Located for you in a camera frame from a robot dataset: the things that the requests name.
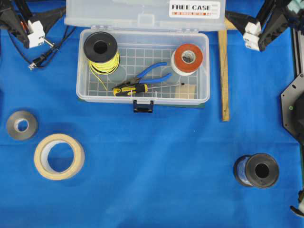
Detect black foam gripper finger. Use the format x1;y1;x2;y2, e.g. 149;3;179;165
28;7;66;39
0;10;45;49

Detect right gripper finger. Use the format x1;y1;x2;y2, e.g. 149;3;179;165
225;10;261;36
243;13;294;52

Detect clear plastic tool box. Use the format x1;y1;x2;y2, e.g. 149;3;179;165
65;0;226;107

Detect wooden ruler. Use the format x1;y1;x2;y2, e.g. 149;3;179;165
218;18;237;122

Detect red white tape roll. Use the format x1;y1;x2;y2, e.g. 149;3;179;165
171;43;203;76

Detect small cardboard piece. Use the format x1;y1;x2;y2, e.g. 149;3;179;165
174;84;197;99

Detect grey tape roll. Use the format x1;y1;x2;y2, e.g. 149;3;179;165
6;111;38;141

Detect yellow black screwdriver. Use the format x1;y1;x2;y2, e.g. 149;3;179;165
112;83;186;97

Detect beige masking tape roll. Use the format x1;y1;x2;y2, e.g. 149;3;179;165
34;133;85;181

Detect blue table cloth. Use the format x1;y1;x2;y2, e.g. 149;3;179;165
0;14;304;228

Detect black cable with plug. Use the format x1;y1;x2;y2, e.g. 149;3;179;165
7;25;77;70

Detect yellow wire spool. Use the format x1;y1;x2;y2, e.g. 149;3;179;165
83;31;120;90

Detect blue handled pliers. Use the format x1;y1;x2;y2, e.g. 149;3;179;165
115;62;172;87

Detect blue wire spool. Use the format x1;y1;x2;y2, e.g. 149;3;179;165
233;153;280;189

